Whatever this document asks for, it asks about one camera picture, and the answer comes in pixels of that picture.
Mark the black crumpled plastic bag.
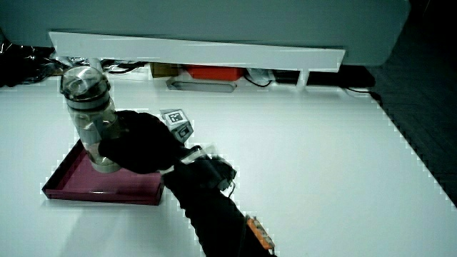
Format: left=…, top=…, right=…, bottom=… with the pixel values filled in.
left=0, top=30, right=66, bottom=89

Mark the clear bottle with grey lid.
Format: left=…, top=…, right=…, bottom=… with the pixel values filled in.
left=59, top=66, right=124, bottom=174

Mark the brown cardboard box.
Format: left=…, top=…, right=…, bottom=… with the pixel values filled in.
left=149, top=62, right=181, bottom=79

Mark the maroon rectangular tray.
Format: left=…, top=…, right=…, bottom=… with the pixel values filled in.
left=41, top=138, right=166, bottom=206

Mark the black cable bundle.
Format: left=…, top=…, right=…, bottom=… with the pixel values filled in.
left=101, top=59, right=149, bottom=75

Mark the white desk riser shelf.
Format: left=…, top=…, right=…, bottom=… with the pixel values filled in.
left=48, top=30, right=346, bottom=87

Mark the orange armband device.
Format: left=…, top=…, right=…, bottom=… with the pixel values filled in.
left=245, top=215, right=276, bottom=251

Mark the orange box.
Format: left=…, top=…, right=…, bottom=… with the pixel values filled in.
left=185, top=64, right=246, bottom=82

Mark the person's right hand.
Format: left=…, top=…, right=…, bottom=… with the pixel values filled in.
left=98, top=109, right=196, bottom=175

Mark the grey flat oblong device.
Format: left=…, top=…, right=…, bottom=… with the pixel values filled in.
left=166, top=77, right=238, bottom=94

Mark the white plastic packet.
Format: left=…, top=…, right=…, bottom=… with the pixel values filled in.
left=245, top=68, right=276, bottom=85

